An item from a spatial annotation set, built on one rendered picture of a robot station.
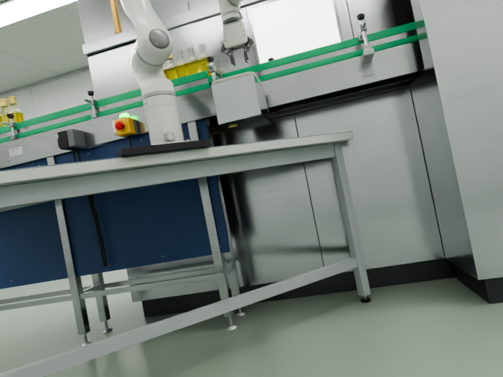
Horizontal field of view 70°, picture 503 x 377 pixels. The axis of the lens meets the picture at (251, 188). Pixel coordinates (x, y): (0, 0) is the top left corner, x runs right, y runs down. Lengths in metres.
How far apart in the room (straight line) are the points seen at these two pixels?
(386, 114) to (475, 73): 0.45
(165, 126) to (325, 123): 0.84
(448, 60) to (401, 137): 0.45
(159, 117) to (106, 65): 1.00
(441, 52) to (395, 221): 0.76
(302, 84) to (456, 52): 0.59
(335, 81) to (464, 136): 0.55
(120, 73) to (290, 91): 1.00
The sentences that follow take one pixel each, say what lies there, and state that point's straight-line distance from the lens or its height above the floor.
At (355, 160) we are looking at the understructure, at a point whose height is 0.63.
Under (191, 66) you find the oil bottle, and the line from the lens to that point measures 1.84.
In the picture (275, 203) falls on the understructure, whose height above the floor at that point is 0.50.
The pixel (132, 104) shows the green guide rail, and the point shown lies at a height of 1.07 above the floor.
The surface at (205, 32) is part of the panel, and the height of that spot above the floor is 1.42.
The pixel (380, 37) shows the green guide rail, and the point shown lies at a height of 1.11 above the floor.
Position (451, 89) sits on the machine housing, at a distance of 1.53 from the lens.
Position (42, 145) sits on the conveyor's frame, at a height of 0.99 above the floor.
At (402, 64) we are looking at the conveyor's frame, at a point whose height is 0.97.
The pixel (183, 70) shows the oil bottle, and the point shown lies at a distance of 1.85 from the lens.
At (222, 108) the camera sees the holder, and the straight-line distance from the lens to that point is 1.41.
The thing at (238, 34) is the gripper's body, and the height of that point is 1.22.
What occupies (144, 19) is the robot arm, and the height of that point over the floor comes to 1.22.
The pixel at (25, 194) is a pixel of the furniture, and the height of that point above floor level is 0.68.
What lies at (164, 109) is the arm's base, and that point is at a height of 0.91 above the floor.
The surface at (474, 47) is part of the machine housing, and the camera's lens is 1.59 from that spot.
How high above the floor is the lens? 0.55
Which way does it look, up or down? 1 degrees up
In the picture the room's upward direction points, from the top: 11 degrees counter-clockwise
